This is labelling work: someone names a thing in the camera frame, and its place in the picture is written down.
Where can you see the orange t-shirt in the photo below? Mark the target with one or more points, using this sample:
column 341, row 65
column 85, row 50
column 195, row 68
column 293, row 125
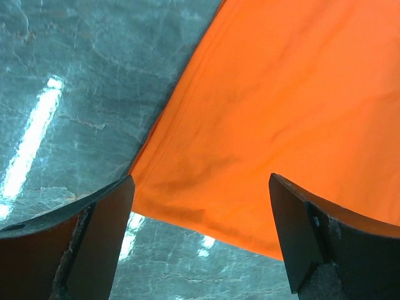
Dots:
column 305, row 89

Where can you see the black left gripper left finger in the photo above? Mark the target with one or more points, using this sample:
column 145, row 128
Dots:
column 71, row 252

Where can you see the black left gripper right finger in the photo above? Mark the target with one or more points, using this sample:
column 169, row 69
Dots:
column 331, row 252

